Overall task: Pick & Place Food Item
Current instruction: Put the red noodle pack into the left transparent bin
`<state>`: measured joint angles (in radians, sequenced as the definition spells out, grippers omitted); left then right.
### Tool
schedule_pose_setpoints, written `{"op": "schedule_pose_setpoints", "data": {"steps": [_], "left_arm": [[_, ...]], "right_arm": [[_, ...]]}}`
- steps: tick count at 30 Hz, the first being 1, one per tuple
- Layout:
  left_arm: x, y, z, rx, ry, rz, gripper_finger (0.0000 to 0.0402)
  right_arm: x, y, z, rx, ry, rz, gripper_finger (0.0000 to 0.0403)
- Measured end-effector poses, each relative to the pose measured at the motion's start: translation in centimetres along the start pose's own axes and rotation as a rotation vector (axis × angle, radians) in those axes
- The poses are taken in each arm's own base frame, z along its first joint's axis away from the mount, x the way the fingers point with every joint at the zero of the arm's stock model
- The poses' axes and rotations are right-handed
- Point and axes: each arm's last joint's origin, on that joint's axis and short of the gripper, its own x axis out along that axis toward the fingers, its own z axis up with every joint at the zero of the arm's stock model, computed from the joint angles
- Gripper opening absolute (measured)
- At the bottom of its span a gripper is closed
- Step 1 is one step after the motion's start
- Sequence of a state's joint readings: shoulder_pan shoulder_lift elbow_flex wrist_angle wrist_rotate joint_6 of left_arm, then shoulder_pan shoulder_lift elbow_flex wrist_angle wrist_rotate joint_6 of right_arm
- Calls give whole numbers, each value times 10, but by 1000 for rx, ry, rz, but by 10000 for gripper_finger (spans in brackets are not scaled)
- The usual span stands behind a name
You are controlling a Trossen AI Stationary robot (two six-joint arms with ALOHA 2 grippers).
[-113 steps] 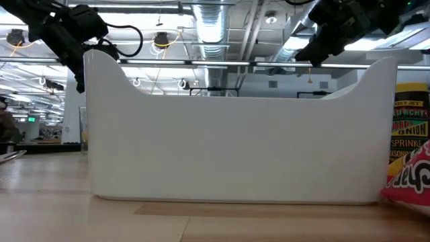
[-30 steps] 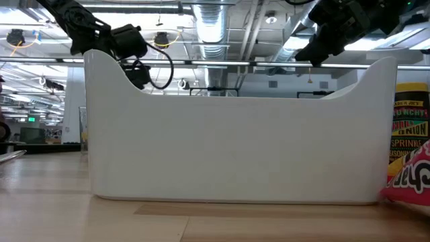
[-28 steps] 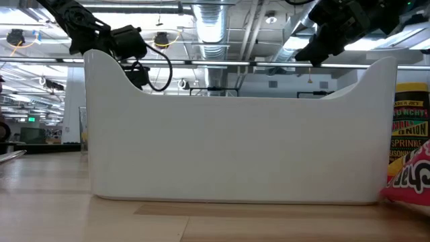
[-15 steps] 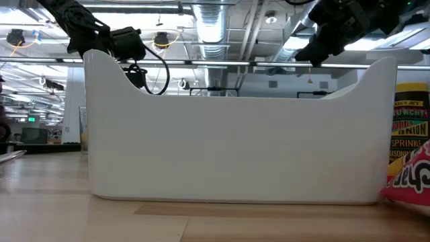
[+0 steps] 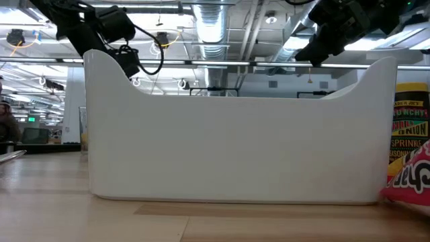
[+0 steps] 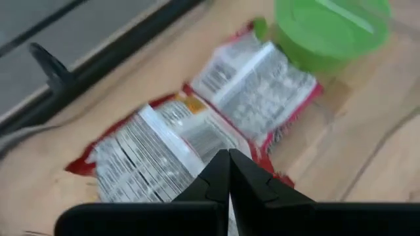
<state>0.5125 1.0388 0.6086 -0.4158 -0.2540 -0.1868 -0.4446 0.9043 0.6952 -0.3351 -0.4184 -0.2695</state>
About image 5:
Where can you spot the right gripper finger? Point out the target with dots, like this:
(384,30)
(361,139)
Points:
(319,50)

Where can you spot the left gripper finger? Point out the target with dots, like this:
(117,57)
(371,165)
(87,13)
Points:
(129,60)

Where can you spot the white plastic bin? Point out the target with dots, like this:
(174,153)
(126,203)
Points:
(235,151)

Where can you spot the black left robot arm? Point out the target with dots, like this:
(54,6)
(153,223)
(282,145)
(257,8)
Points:
(50,10)

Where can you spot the black ceiling device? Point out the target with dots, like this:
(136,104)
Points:
(53,84)

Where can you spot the horizontal LED light bar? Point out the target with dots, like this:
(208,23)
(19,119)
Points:
(235,63)

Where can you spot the person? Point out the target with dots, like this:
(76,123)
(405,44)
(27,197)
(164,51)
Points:
(8,124)

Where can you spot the yellow-lid seasoning jar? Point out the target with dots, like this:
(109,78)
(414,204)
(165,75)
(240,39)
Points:
(411,131)

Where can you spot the silver metal spoon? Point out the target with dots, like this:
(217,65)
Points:
(11,156)

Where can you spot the red yellow ramen packet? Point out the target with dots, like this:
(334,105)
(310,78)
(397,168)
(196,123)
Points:
(413,181)

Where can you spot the smooth silver ventilation duct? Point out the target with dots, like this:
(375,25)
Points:
(295,30)

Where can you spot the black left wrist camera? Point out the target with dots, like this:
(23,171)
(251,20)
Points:
(116,23)

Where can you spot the ribbed silver ventilation duct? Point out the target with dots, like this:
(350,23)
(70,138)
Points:
(211,30)

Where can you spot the black aluminium table frame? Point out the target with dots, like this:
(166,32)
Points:
(50,148)

